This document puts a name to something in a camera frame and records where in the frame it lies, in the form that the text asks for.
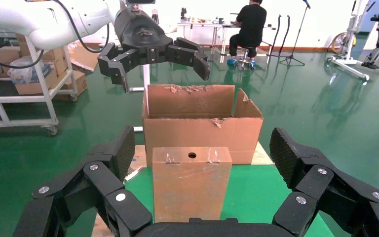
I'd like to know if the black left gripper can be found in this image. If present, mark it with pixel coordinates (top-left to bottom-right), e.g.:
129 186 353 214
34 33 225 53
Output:
97 7 211 93

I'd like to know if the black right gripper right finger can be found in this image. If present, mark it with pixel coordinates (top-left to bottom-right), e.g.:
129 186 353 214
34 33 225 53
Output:
269 127 379 237

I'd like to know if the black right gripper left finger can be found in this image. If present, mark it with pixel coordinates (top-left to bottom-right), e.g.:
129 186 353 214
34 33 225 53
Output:
12 125 153 237

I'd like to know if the small cardboard box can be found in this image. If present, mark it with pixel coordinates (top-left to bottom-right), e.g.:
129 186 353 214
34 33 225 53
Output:
152 147 233 223

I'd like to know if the flat torn cardboard sheet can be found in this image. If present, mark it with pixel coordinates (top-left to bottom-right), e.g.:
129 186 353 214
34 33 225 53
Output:
67 40 101 73

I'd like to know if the cardboard box with round logo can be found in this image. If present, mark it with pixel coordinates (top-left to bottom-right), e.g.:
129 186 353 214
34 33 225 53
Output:
53 70 88 101

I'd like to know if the large open cardboard carton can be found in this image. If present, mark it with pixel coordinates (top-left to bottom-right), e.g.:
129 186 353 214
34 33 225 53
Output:
142 84 264 167

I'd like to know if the tall brown cardboard box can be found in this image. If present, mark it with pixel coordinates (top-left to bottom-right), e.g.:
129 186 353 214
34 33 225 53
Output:
41 46 68 77

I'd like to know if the cardboard box with blue print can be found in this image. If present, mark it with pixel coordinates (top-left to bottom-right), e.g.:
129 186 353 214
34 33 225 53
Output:
14 64 58 96

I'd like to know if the plain brown cardboard box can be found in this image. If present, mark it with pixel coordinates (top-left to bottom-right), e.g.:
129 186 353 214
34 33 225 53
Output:
0 45 22 65

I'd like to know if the white office table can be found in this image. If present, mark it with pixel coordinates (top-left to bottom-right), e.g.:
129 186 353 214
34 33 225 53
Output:
177 21 277 64

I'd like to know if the green table cloth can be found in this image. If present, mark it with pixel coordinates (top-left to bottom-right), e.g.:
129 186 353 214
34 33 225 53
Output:
124 164 336 237

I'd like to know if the chrome wheeled stool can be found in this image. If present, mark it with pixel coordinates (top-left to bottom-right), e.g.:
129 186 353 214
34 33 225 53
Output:
237 45 258 70

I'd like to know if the white metal shelf trolley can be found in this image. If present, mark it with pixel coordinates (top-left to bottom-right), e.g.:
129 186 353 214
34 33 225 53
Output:
0 28 79 136

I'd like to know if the black tripod microphone stand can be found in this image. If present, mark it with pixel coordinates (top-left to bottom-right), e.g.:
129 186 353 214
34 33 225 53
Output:
279 0 311 68

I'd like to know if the clear plastic bag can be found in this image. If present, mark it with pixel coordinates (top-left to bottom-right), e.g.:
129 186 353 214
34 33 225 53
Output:
7 55 43 85

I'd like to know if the thick black cable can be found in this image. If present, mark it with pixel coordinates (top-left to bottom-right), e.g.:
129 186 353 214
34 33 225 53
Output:
50 0 111 54

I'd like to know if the thin black cable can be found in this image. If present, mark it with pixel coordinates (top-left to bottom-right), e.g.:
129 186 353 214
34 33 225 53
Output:
0 49 45 70

